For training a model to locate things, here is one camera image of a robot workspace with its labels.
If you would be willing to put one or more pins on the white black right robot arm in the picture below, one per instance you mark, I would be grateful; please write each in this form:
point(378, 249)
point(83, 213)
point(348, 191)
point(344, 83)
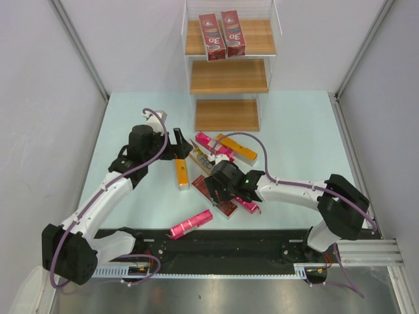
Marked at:
point(343, 208)

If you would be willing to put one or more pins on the orange toothpaste box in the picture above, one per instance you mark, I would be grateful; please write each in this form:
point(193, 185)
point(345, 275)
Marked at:
point(182, 174)
point(241, 152)

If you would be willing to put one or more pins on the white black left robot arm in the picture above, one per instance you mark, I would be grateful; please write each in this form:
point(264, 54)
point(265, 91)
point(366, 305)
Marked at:
point(71, 249)

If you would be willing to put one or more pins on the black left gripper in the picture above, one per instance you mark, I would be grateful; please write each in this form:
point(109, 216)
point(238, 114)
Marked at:
point(179, 150)

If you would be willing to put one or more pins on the gold silver toothpaste box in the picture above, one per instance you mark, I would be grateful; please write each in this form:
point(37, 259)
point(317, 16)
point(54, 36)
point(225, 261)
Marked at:
point(200, 158)

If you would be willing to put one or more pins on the pink toothpaste box middle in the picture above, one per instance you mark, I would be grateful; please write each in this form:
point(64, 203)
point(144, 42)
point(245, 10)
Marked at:
point(250, 207)

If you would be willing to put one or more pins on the orange toothpaste box right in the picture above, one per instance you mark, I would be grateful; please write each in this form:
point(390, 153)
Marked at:
point(241, 152)

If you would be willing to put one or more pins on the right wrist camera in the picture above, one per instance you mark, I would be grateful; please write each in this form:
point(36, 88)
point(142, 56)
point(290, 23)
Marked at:
point(214, 159)

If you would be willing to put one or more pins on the white slotted cable duct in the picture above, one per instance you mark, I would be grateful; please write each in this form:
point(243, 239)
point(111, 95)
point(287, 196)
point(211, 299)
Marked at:
point(249, 269)

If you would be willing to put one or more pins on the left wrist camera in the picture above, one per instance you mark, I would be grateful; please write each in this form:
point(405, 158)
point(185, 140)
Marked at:
point(155, 120)

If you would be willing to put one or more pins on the red silver 3D toothpaste box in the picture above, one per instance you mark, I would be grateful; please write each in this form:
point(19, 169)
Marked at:
point(233, 34)

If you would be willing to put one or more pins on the pink toothpaste box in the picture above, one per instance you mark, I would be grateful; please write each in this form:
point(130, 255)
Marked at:
point(190, 224)
point(250, 207)
point(210, 144)

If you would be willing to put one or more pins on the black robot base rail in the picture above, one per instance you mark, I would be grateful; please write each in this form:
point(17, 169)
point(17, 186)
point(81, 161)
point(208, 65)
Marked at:
point(282, 246)

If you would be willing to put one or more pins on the dark red toothpaste box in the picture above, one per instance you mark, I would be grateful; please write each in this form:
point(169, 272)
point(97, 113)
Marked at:
point(225, 208)

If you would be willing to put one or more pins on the pink toothpaste box lower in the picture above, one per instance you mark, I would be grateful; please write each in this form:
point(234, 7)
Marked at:
point(190, 224)

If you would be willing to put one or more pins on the orange toothpaste box left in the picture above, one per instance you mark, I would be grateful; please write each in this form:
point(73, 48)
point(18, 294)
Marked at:
point(182, 174)

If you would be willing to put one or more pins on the clear acrylic wooden shelf unit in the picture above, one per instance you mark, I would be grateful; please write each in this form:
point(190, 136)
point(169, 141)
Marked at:
point(230, 94)

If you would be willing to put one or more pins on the pink toothpaste box upper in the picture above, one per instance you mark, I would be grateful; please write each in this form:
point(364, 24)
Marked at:
point(210, 144)

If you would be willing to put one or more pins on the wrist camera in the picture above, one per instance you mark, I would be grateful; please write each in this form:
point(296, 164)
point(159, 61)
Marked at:
point(214, 159)
point(155, 120)

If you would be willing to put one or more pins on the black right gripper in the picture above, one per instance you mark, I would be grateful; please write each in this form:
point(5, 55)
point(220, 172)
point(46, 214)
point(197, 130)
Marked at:
point(213, 184)

